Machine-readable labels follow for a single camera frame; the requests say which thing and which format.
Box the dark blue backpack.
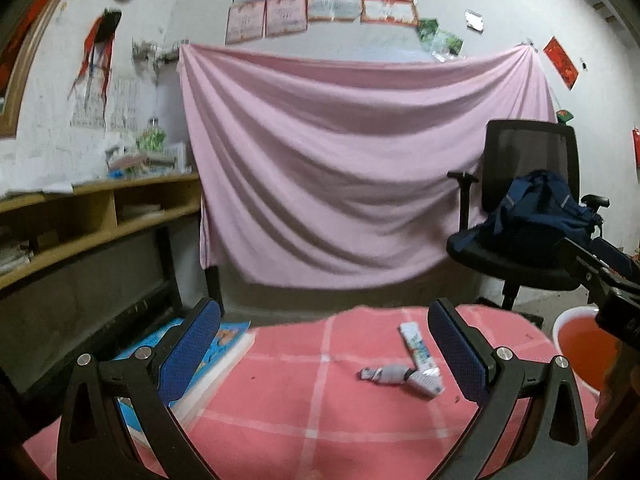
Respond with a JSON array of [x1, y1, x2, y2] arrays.
[[475, 169, 604, 257]]

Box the wooden shelf desk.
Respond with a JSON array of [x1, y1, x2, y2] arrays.
[[0, 172, 203, 392]]

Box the grey sock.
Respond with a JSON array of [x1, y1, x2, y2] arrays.
[[357, 364, 417, 387]]

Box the loose white papers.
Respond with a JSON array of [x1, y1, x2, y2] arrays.
[[2, 182, 76, 199]]

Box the white wall calendar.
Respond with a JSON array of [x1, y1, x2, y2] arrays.
[[70, 77, 139, 134]]

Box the green glass jar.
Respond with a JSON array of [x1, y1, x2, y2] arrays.
[[136, 117, 167, 154]]

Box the white toothpaste tube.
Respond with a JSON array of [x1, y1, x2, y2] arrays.
[[398, 322, 446, 402]]

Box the red wall hanging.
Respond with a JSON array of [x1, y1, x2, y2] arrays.
[[70, 7, 124, 112]]

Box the wooden picture frame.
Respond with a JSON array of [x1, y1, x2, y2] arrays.
[[0, 0, 77, 139]]

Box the pile of papers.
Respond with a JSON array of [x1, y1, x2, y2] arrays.
[[102, 135, 189, 181]]

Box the person's right hand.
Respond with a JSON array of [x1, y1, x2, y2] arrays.
[[594, 362, 622, 422]]

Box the metal wall hook rack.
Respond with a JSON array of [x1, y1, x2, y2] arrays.
[[132, 40, 181, 69]]

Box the colourful picture book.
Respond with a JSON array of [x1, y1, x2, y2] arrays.
[[112, 317, 256, 447]]

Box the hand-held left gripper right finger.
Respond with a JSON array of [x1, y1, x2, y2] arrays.
[[427, 297, 591, 480]]

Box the red wall paper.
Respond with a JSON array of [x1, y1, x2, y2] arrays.
[[542, 36, 580, 91]]

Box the pink hanging sheet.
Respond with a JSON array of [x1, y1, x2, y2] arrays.
[[177, 42, 558, 292]]

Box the white basin with red inside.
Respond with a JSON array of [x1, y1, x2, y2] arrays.
[[552, 307, 622, 397]]

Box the row of wall certificates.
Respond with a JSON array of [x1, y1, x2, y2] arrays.
[[225, 0, 444, 46]]

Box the pink checked blanket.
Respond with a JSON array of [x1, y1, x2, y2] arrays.
[[22, 302, 601, 480]]

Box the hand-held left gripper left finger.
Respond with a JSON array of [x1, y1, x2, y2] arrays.
[[56, 297, 223, 480]]

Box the green wall photos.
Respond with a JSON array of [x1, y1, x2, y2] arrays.
[[417, 17, 466, 59]]

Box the papers in shelf cubby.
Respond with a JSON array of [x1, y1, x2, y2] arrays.
[[117, 203, 164, 221]]

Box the stack of papers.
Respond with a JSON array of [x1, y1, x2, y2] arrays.
[[0, 240, 34, 277]]

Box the black office chair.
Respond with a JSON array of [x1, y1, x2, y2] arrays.
[[446, 119, 613, 329]]

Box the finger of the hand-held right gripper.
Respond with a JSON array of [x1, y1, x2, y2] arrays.
[[561, 235, 640, 287]]

